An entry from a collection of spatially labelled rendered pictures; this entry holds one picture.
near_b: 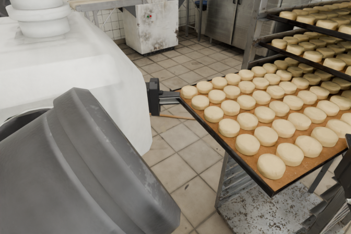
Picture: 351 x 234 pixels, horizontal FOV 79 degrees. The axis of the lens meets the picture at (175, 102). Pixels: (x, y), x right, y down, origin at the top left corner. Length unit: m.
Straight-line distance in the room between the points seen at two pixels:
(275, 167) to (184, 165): 1.48
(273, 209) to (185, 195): 0.61
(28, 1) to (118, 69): 0.12
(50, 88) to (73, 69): 0.02
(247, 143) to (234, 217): 1.08
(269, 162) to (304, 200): 1.31
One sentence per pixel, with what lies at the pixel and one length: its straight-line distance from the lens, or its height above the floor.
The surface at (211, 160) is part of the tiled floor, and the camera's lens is 1.95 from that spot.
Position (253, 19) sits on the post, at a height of 1.31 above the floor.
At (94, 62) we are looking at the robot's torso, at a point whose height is 1.40.
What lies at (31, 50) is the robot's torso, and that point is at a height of 1.41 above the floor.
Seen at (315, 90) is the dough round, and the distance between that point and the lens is 0.75.
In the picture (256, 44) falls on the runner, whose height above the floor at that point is 1.22.
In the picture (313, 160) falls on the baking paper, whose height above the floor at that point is 1.13.
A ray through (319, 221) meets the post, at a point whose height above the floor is 0.76.
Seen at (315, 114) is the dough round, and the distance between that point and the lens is 0.64.
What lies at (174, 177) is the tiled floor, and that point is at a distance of 1.82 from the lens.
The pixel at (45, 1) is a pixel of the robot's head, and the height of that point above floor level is 1.44.
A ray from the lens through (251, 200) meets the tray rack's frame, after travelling 1.62.
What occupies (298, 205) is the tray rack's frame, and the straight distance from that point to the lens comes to 1.72.
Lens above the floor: 1.48
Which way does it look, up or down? 35 degrees down
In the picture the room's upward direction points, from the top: straight up
